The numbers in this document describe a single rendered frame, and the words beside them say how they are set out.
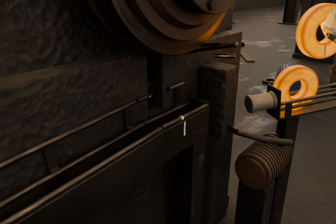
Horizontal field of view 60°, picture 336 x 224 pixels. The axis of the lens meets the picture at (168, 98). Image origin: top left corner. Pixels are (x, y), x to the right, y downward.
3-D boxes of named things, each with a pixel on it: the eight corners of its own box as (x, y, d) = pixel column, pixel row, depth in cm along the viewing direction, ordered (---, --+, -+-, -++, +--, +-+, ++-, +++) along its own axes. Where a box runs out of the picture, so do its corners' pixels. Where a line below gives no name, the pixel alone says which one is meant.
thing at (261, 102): (244, 109, 100) (244, 93, 98) (267, 104, 102) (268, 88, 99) (252, 116, 94) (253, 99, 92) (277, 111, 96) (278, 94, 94)
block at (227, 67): (194, 131, 100) (197, 64, 92) (207, 124, 106) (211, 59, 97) (221, 141, 94) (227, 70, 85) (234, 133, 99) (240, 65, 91)
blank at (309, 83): (283, 115, 104) (288, 119, 101) (264, 84, 97) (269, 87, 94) (318, 89, 103) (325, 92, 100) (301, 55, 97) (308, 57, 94)
